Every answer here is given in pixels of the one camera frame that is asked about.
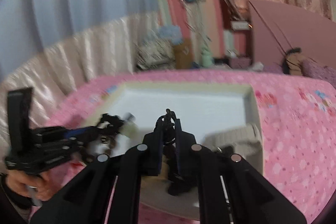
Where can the white ribbed band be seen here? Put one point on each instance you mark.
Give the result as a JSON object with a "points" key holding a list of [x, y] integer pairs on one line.
{"points": [[236, 138]]}

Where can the person's left hand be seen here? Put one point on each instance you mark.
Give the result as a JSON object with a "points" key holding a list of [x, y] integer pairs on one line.
{"points": [[31, 183]]}

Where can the white power strip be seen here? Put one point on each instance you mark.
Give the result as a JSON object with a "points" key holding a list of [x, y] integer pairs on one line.
{"points": [[240, 25]]}

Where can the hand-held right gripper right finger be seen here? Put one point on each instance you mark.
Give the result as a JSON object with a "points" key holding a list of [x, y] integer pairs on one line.
{"points": [[183, 155]]}

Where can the pink floral blanket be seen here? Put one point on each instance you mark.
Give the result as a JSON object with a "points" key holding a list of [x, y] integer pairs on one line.
{"points": [[288, 134]]}

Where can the light blue gift bag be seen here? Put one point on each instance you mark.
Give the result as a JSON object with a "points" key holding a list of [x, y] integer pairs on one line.
{"points": [[168, 32]]}

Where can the person's left forearm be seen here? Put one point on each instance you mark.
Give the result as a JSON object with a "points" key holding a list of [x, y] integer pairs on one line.
{"points": [[13, 200]]}

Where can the brown cardboard box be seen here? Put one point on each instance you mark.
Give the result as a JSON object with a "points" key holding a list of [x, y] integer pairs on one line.
{"points": [[183, 54]]}

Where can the pink headboard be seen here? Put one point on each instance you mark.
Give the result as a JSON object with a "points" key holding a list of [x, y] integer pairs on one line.
{"points": [[302, 35]]}

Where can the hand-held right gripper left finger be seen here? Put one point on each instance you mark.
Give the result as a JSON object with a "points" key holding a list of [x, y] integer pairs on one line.
{"points": [[152, 155]]}

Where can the white satin curtain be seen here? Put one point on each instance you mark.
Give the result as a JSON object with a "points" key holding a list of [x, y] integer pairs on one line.
{"points": [[78, 56]]}

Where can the purple dotted cloth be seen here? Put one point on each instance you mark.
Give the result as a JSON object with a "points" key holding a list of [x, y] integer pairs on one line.
{"points": [[320, 73]]}

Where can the mint green bottle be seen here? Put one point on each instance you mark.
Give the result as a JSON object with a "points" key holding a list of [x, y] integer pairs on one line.
{"points": [[206, 57]]}

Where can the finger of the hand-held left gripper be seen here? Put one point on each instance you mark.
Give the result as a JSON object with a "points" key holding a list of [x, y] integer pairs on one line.
{"points": [[81, 132], [85, 149]]}

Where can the purple patterned box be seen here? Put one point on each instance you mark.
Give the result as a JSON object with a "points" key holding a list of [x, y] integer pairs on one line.
{"points": [[241, 62]]}

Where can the white shallow cardboard box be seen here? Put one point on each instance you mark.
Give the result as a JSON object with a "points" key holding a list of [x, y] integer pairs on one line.
{"points": [[183, 103]]}

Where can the black scrunchie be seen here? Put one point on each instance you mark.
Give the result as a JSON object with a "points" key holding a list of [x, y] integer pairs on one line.
{"points": [[111, 120]]}

